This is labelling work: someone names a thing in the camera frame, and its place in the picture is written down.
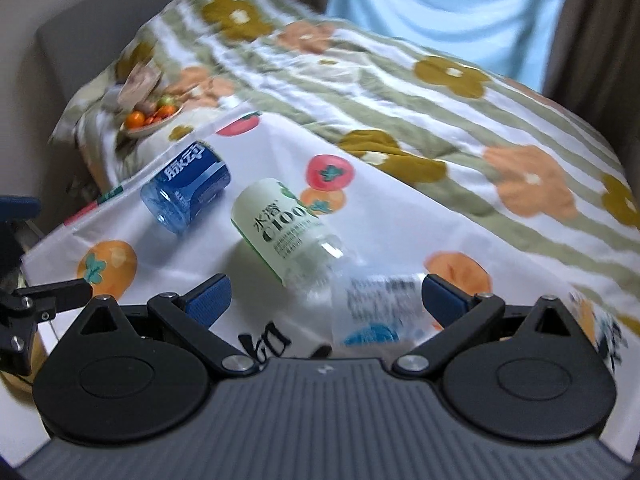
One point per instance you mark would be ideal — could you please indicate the snack packet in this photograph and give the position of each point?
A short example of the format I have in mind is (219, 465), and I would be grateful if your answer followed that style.
(140, 83)

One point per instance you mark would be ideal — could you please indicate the light blue window cloth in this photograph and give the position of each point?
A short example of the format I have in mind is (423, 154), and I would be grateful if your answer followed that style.
(512, 38)

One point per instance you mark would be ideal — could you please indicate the clear blue label bottle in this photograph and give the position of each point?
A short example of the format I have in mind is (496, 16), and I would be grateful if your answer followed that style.
(372, 308)

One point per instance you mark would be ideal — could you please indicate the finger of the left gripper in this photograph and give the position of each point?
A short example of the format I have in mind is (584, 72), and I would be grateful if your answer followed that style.
(22, 311)

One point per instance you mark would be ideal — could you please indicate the green label white bottle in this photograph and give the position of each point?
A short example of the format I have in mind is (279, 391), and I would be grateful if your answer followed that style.
(292, 241)

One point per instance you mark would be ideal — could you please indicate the grey bed headboard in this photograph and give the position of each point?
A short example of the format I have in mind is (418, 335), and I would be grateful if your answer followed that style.
(82, 40)

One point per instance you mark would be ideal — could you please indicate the white fruit print cloth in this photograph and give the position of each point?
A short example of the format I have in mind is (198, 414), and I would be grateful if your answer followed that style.
(259, 305)

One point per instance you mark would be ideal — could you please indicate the brown right curtain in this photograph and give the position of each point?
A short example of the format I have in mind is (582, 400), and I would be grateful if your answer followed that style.
(593, 68)

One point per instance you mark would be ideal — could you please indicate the blue label plastic bottle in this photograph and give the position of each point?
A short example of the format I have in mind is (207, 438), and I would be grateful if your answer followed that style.
(185, 186)

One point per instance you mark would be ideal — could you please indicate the bowl of fruit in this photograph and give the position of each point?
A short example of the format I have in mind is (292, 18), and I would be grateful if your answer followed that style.
(150, 115)

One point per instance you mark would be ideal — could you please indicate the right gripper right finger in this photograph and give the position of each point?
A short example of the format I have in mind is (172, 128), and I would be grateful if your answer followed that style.
(466, 321)

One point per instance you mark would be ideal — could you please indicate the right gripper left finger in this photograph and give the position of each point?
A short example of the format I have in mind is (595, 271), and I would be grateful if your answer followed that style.
(186, 320)

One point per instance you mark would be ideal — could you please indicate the floral striped duvet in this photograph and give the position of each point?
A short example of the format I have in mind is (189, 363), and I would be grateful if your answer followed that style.
(480, 144)

